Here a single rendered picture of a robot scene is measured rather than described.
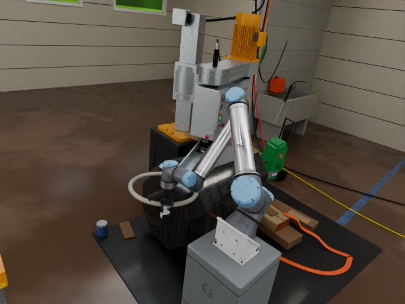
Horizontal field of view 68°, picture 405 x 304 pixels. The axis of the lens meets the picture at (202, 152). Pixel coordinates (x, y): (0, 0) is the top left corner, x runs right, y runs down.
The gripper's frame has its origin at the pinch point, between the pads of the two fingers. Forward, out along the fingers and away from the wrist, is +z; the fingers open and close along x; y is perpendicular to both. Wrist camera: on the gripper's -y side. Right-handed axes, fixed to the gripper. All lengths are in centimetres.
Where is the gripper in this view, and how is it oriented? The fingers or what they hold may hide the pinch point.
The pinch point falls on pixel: (160, 214)
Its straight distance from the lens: 199.2
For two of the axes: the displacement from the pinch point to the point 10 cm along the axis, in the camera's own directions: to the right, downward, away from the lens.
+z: -1.5, 9.2, 3.5
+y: 9.9, 1.1, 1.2
